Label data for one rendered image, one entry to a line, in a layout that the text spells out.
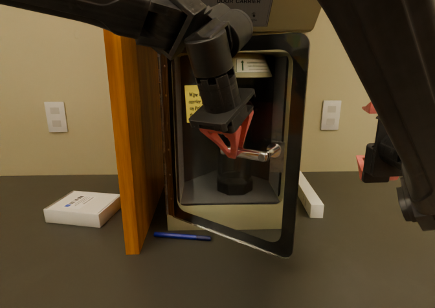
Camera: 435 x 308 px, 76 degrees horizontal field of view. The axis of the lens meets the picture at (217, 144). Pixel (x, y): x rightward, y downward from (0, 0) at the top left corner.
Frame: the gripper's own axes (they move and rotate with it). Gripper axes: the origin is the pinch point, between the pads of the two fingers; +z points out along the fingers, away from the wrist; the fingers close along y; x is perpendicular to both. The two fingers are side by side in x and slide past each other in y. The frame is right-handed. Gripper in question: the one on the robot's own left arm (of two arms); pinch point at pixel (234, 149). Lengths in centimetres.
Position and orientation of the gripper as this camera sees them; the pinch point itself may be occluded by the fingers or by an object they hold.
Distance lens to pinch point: 48.0
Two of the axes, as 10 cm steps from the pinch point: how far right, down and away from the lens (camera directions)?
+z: 2.3, 7.8, 5.8
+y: -5.0, 6.1, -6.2
